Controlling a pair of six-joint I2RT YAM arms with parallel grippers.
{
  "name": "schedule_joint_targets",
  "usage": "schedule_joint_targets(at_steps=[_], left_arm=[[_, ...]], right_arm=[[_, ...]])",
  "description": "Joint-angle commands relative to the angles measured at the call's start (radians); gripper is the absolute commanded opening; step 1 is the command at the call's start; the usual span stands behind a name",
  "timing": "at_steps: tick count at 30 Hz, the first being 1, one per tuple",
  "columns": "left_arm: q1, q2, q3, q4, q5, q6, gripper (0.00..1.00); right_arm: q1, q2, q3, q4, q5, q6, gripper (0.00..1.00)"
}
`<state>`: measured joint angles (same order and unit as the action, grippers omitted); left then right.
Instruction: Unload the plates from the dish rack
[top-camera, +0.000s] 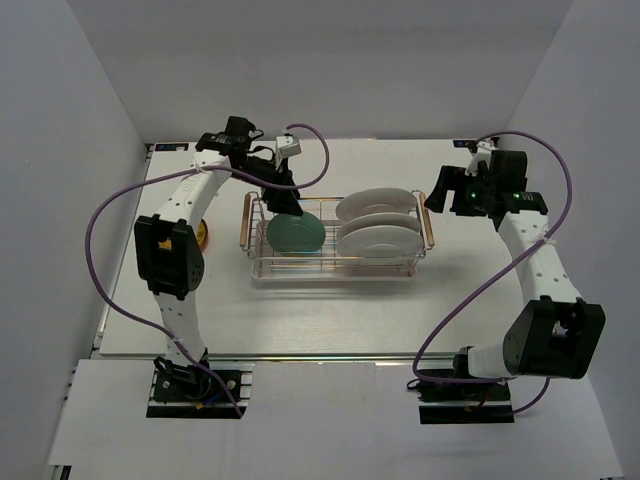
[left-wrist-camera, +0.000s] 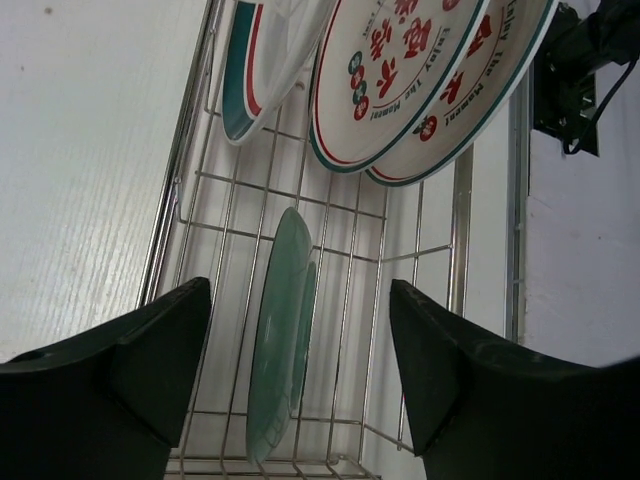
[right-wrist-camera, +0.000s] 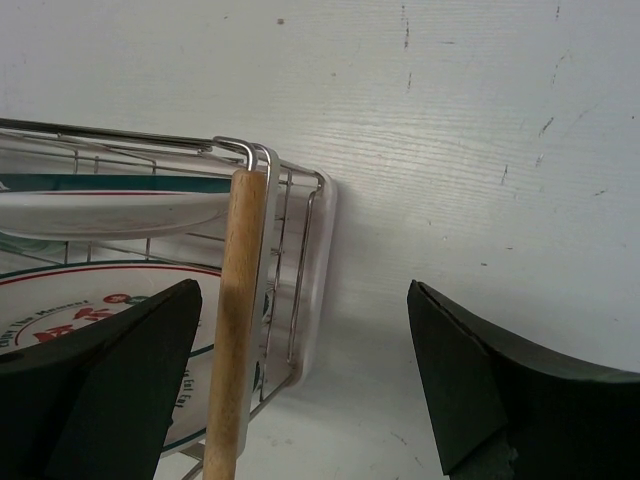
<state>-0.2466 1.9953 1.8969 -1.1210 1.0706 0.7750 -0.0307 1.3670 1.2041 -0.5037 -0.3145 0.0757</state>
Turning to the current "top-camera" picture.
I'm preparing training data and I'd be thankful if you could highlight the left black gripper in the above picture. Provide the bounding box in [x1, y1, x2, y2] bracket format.
[233, 153, 304, 217]

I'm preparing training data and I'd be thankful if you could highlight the white plate middle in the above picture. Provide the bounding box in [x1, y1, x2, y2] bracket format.
[336, 212, 421, 240]

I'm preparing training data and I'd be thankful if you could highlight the white plate front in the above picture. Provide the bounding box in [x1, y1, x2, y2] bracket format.
[336, 225, 423, 258]

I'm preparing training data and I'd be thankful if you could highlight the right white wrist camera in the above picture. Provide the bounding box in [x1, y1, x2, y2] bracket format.
[466, 140, 498, 176]

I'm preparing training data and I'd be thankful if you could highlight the white plate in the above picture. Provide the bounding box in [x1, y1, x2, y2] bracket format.
[335, 187, 416, 221]
[336, 212, 421, 240]
[336, 225, 423, 258]

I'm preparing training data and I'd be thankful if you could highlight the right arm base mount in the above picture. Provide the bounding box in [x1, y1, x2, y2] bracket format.
[406, 378, 515, 425]

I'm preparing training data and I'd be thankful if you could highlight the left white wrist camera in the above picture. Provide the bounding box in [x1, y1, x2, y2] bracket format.
[274, 131, 301, 164]

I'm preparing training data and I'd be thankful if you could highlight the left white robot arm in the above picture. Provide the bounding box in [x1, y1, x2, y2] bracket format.
[134, 116, 302, 399]

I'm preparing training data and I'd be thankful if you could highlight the aluminium front rail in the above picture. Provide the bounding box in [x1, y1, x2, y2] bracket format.
[89, 351, 459, 365]

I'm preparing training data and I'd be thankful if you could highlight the yellow plate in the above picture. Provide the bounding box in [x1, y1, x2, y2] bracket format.
[158, 220, 208, 251]

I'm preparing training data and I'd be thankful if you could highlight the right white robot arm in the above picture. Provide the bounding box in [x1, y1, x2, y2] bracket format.
[424, 148, 605, 399]

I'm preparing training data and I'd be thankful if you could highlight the white plate rear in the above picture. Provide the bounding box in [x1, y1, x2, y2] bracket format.
[335, 187, 416, 221]

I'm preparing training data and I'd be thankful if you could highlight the teal plate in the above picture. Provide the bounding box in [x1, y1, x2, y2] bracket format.
[266, 212, 326, 254]

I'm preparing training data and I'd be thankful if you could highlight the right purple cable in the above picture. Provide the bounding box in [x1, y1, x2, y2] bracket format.
[412, 130, 572, 416]

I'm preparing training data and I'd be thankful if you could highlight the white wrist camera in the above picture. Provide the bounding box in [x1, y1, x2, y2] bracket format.
[466, 140, 498, 176]
[274, 131, 301, 164]

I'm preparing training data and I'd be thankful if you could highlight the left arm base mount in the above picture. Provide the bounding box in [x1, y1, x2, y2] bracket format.
[146, 357, 253, 420]

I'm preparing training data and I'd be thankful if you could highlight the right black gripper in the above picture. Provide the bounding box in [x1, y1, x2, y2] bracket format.
[424, 166, 496, 217]

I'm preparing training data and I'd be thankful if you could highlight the orange plate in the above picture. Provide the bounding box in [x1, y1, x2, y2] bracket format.
[201, 229, 210, 251]

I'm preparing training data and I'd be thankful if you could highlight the metal wire dish rack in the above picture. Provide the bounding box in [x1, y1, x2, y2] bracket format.
[240, 190, 435, 268]

